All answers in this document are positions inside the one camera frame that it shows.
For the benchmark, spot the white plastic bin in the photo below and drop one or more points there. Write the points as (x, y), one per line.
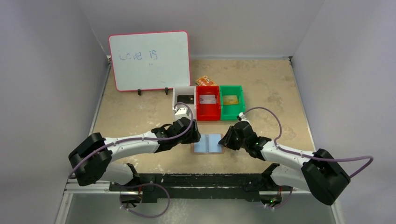
(185, 90)

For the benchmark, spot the silver credit card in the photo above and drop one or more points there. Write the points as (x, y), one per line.
(207, 99)

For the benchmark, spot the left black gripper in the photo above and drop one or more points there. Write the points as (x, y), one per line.
(192, 132)

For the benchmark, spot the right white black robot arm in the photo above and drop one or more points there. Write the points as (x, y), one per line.
(325, 180)

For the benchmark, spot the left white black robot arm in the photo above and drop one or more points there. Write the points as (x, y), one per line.
(95, 158)

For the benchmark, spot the orange spiral notebook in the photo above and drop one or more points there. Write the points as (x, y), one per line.
(205, 81)

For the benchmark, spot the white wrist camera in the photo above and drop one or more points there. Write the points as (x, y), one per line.
(181, 112)
(241, 117)

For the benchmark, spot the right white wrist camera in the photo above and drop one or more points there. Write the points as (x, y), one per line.
(241, 117)

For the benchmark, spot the gold credit card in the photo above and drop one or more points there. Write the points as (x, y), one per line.
(230, 100)

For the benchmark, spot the green plastic bin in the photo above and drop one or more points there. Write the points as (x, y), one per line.
(230, 112)

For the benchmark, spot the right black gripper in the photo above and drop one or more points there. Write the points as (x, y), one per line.
(230, 138)

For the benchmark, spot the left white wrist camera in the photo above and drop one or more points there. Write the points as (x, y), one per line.
(181, 112)

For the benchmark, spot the pink framed whiteboard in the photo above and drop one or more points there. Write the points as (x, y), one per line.
(151, 60)

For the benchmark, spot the red plastic bin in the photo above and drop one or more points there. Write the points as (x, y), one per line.
(208, 112)

